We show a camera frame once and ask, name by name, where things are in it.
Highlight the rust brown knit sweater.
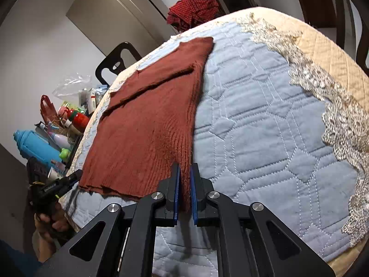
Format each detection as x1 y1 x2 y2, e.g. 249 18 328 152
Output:
78 36 214 211

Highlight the grey refrigerator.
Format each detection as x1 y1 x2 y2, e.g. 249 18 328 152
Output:
66 0 199 55

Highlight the white medicine box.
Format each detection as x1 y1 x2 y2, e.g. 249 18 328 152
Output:
86 88 97 113

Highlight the paper cup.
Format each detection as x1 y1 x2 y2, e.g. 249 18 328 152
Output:
48 167 65 183

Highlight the red antler bottle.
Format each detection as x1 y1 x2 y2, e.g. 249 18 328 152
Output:
68 108 90 129

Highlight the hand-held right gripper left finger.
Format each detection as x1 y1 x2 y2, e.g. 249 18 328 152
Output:
35 162 182 277

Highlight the clear plastic bag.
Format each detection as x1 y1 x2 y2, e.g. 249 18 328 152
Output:
52 75 93 104

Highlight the person's left forearm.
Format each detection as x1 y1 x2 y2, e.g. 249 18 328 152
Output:
36 232 65 263

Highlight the white spray bottle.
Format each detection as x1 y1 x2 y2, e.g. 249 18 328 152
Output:
48 131 71 150

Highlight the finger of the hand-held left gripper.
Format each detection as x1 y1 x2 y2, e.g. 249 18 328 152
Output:
58 169 84 190

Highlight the red plaid shirt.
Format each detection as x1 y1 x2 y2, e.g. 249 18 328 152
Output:
166 0 221 32

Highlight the brown wooden door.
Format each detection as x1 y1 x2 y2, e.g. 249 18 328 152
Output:
291 0 338 29

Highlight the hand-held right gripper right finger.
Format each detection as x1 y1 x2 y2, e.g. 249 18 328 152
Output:
190 163 336 277

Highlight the glass jar with white lid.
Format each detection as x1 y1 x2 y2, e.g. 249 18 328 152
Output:
65 120 84 137

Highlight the blue quilted blanket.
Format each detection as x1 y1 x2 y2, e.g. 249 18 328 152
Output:
62 6 369 277

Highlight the blue thermos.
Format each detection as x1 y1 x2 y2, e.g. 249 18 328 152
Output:
13 130 62 169

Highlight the black chair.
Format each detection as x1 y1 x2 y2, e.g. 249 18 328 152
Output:
95 42 142 87
333 0 369 71

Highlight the person's left hand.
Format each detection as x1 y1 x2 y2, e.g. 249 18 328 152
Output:
34 204 71 242

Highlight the person's blue clothing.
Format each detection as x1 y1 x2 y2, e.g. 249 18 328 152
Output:
0 238 42 277

